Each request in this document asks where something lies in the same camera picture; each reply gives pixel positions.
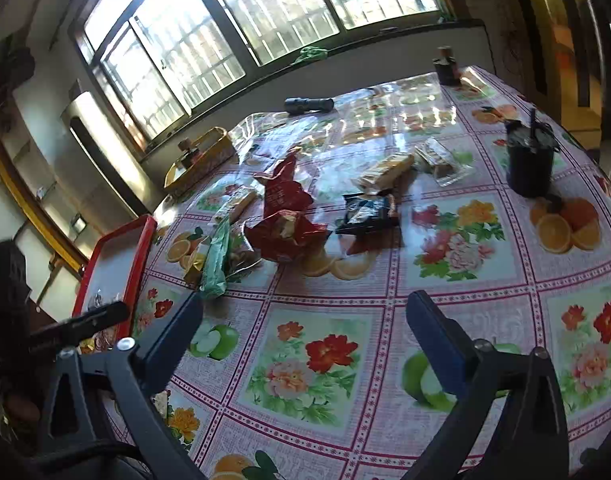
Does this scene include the clear packet brown snacks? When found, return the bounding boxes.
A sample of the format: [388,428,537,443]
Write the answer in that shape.
[225,223,261,283]

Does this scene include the red rectangular tray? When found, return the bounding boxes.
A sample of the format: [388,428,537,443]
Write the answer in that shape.
[72,214,157,350]

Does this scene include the yellow biscuit packet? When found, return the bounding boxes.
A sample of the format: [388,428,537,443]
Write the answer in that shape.
[184,246,209,286]

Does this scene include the green wafer packet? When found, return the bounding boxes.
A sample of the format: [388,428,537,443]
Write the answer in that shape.
[199,217,231,300]

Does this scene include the small yellow packet on table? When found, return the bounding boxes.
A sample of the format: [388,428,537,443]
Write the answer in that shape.
[212,186,258,224]

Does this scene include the dark bottle in box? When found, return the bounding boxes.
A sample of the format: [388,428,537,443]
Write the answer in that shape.
[178,139,202,169]

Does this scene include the black snack packet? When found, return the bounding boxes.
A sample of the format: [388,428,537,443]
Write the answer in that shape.
[336,190,400,235]

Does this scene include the large red snack bag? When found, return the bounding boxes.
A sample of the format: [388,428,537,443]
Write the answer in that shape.
[244,209,329,263]

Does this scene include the yellow cardboard box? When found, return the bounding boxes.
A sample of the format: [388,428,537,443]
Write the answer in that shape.
[164,127,235,197]

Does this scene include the clear rice cracker packet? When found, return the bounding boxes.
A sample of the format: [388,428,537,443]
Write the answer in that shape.
[414,136,473,188]

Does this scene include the yellow wafer packet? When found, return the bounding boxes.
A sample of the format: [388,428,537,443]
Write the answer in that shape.
[351,153,415,192]

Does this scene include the red pyramid snack bag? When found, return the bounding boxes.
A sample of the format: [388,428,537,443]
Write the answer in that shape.
[254,153,314,218]

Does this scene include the floral plastic tablecloth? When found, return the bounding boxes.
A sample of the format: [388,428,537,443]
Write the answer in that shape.
[132,67,611,479]

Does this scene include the dark cup with straw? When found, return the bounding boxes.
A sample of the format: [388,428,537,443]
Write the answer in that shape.
[505,107,560,198]

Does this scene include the black flashlight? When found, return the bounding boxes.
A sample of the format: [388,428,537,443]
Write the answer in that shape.
[284,98,335,116]

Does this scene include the green cloth on windowsill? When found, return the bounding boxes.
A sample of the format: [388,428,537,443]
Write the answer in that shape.
[292,46,328,65]

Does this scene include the window with frame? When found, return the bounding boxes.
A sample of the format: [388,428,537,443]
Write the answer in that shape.
[69,0,455,157]

